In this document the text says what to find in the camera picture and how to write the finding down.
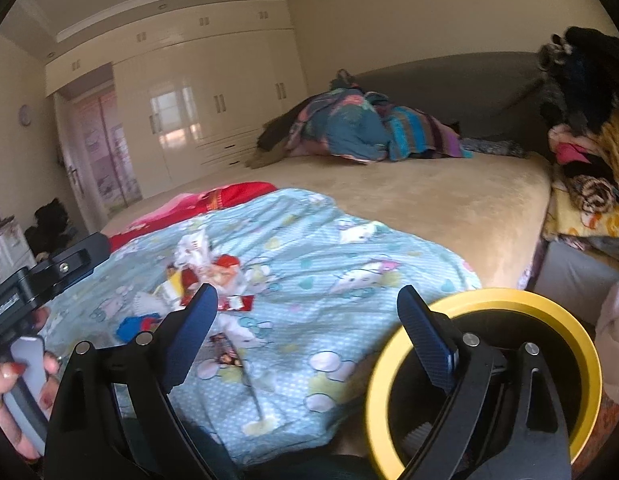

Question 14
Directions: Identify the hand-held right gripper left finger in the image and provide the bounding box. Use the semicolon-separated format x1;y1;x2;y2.
44;284;226;480

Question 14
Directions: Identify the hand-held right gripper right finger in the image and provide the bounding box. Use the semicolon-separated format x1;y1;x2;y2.
397;285;573;480

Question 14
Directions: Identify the dark printed wrapper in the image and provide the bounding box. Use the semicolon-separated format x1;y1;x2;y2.
210;332;243;368

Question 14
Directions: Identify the yellow white wrapper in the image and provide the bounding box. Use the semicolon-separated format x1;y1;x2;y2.
157;275;185;311

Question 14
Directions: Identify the small red candy packet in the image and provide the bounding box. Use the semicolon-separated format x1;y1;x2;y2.
217;294;255;313

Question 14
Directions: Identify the red wrapper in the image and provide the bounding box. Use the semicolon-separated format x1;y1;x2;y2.
182;254;243;293

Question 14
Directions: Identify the black bin with yellow rim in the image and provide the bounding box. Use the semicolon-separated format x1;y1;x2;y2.
365;287;603;480

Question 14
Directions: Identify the white cabinet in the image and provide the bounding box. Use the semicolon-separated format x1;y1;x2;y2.
0;217;38;281

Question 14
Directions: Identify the black bag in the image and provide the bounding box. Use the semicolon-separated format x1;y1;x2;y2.
24;199;78;256

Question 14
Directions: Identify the beige bed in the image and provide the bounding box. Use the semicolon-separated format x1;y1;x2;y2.
102;152;554;291

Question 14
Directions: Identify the red pink printed cloth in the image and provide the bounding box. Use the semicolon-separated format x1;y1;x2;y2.
110;181;280;251

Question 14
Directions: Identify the light blue printed blanket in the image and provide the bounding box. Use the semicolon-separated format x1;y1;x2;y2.
42;187;483;471

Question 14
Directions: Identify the grey storage box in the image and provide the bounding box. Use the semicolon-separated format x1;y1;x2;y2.
534;242;619;307

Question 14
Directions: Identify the pink printed door curtain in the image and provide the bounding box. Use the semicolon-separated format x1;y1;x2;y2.
72;85;143;221

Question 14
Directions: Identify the pale pink cloth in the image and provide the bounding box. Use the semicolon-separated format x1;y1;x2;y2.
596;277;619;401

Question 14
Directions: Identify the dark patterned cloth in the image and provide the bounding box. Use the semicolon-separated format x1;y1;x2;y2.
459;137;529;159

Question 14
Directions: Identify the cream built-in wardrobe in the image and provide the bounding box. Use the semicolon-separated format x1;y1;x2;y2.
44;7;310;187

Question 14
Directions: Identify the striped colourful blanket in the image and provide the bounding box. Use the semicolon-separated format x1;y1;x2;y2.
384;105;475;162

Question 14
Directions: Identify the dark brown cloth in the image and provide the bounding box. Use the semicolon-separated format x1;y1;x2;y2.
244;110;301;168

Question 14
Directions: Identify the teal floral quilt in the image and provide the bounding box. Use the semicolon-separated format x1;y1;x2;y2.
284;87;390;162

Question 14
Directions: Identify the grey headboard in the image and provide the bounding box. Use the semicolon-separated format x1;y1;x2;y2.
354;52;555;161

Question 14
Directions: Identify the pile of clothes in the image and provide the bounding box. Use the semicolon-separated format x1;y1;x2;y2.
538;25;619;256

